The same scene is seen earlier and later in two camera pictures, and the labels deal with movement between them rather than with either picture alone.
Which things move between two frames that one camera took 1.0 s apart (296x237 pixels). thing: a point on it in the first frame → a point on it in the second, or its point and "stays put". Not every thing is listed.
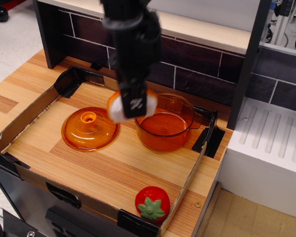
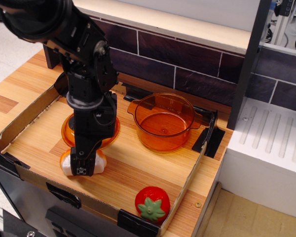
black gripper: x=137 y=46 → x=91 y=126
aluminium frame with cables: x=285 y=30 stays put
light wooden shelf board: x=232 y=39 stays put
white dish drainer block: x=265 y=159 stays put
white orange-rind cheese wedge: x=115 y=110 → x=100 y=163
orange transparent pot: x=168 y=127 stays put
